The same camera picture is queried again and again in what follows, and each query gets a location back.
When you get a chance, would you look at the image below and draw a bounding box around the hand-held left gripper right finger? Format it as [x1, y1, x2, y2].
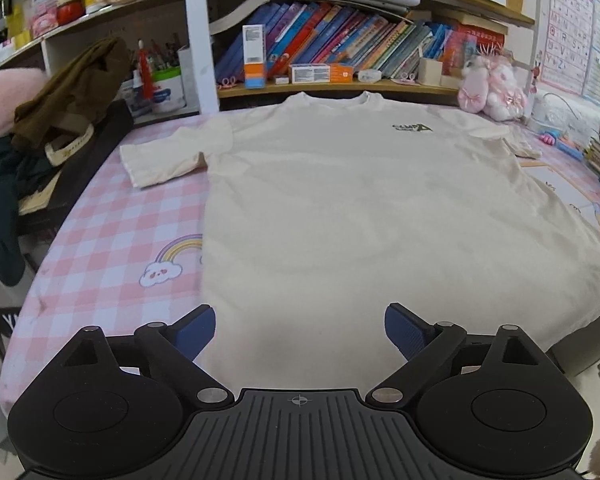
[366, 303, 539, 409]

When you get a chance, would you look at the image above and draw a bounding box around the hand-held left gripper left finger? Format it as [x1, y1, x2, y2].
[62, 304, 234, 409]

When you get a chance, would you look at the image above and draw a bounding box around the cream T-shirt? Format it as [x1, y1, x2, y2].
[119, 91, 600, 396]

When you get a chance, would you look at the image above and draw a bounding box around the pink checked cartoon table mat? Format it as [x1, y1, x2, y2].
[0, 107, 600, 413]

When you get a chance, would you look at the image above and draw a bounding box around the white lace cloth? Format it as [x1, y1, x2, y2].
[535, 91, 600, 136]

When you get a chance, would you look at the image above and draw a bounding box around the white power strip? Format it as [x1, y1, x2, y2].
[526, 112, 563, 133]

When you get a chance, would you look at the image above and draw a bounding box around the pink white plush bunny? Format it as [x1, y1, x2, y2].
[457, 55, 528, 121]

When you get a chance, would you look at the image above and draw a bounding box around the dark green garment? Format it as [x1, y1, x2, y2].
[0, 135, 68, 286]

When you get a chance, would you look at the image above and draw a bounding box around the red patterned thick book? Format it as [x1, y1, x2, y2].
[442, 45, 468, 78]

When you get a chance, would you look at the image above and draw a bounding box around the red thick dictionary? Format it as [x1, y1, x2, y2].
[447, 25, 506, 50]

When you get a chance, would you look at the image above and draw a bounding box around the cream pen holder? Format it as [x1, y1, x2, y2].
[419, 57, 443, 86]

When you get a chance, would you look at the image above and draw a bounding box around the brown garment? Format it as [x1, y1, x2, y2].
[12, 37, 131, 166]

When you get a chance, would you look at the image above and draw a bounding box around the beige thick book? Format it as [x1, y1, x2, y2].
[447, 12, 508, 36]

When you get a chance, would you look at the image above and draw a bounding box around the flat white orange box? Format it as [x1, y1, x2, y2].
[289, 63, 354, 84]

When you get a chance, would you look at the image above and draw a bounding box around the cup of pens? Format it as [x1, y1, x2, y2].
[150, 35, 181, 68]

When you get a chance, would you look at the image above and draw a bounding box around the tall white orange box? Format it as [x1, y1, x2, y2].
[243, 25, 269, 90]

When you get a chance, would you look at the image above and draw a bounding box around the pink fluffy blanket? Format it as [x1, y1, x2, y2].
[0, 67, 48, 147]

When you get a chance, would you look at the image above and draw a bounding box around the wooden bookshelf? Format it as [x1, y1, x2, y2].
[0, 0, 543, 126]

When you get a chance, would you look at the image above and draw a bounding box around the row of colourful books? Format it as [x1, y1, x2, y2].
[215, 0, 461, 81]

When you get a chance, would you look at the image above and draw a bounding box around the thick grey paperback book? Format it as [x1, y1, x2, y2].
[207, 0, 271, 36]

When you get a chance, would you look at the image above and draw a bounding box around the stack of thin teal booklets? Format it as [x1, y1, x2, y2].
[285, 0, 411, 17]

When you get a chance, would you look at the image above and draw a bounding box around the red round doll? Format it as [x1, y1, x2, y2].
[55, 0, 86, 27]

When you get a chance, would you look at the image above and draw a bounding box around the pink box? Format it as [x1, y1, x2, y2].
[27, 2, 61, 38]

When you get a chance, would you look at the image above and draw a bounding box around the alphabet wall poster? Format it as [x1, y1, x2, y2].
[540, 0, 597, 97]

